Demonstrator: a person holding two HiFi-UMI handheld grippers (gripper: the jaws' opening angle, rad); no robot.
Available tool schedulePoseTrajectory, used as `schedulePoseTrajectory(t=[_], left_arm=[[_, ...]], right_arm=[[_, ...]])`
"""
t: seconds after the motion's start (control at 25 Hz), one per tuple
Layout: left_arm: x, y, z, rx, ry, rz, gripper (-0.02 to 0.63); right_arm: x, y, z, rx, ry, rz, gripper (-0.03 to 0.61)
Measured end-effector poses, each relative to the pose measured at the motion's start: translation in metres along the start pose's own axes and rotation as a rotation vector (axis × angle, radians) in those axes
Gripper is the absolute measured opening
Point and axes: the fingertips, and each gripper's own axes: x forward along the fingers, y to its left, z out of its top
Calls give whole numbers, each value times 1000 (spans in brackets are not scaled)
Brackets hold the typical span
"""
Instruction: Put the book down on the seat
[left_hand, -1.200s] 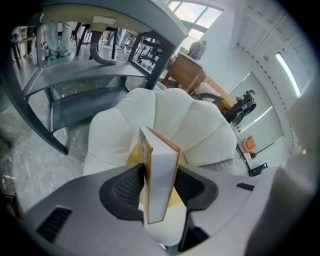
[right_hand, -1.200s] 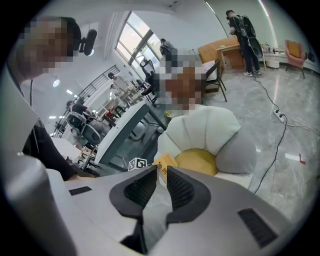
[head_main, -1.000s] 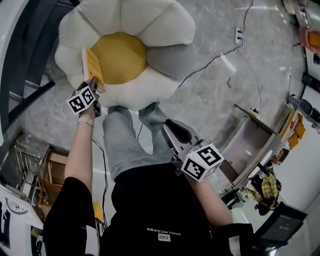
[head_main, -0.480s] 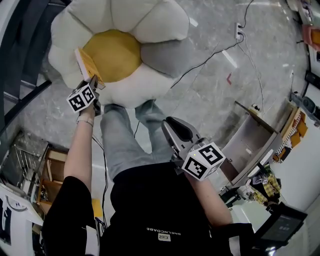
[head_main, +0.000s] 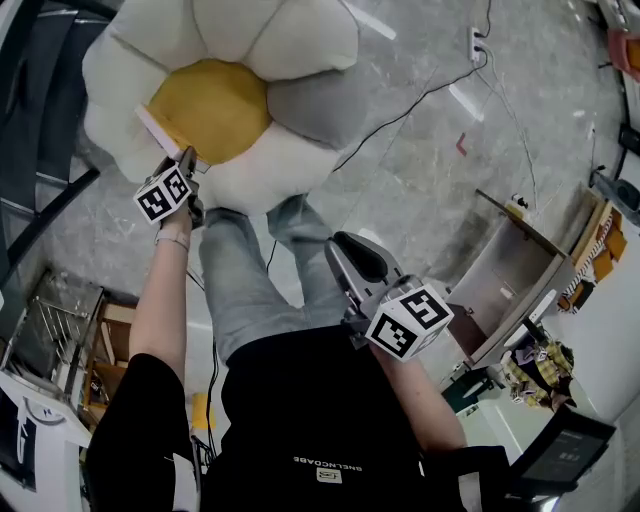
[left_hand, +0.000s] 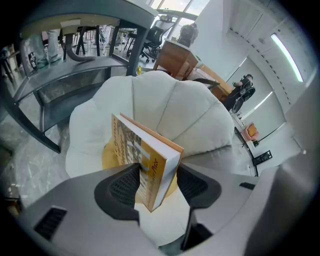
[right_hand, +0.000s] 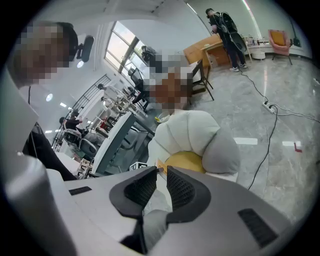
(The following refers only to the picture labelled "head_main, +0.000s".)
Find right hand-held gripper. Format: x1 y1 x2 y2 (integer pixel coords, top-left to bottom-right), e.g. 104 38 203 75
324 230 455 362

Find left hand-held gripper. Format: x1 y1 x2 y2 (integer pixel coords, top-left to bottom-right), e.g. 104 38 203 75
133 145 206 230

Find orange book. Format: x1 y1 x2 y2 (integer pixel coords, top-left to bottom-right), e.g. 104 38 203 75
133 103 211 175

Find white flower-shaped cushion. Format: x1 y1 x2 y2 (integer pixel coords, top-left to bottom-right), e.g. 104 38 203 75
81 0 361 216

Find person's left forearm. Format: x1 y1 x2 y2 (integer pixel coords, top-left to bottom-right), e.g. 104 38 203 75
128 219 194 366

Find person's right forearm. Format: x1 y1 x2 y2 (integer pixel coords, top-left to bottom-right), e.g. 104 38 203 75
369 344 469 451

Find pink wrist band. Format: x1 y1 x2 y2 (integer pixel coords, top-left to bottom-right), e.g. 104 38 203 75
153 228 192 251

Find person's grey jeans legs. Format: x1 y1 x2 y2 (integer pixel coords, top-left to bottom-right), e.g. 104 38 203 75
198 193 351 366

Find person's black t-shirt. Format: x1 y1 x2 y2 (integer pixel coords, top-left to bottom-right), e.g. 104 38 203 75
85 324 511 512

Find grey open box cabinet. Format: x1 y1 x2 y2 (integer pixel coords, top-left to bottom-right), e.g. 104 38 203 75
444 188 576 369

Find wooden crate shelf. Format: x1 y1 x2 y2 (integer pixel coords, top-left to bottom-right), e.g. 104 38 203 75
79 299 139 426

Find metal sink stand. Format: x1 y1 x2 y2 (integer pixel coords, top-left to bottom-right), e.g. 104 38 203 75
0 269 106 401

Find yellow dustpan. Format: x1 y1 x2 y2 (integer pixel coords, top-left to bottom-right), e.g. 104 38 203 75
192 392 216 431

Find yellow plaid cloth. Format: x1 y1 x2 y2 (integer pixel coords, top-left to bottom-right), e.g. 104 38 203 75
499 334 576 411

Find white power strip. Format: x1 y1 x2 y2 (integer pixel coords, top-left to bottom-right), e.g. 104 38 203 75
467 25 489 64

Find black screen device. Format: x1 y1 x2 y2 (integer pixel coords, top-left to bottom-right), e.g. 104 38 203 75
504 404 617 501

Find grey black machine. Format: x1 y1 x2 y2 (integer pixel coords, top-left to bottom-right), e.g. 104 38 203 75
589 169 640 226

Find small pink chair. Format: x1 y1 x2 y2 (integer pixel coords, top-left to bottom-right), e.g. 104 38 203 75
607 27 640 84

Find black floor cable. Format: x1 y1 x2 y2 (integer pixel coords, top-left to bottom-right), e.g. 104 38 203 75
332 29 489 174

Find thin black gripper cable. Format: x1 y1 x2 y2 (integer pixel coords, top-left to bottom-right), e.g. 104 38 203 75
205 339 222 451

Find white floor cable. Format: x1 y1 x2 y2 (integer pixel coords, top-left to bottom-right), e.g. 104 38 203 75
479 44 541 211

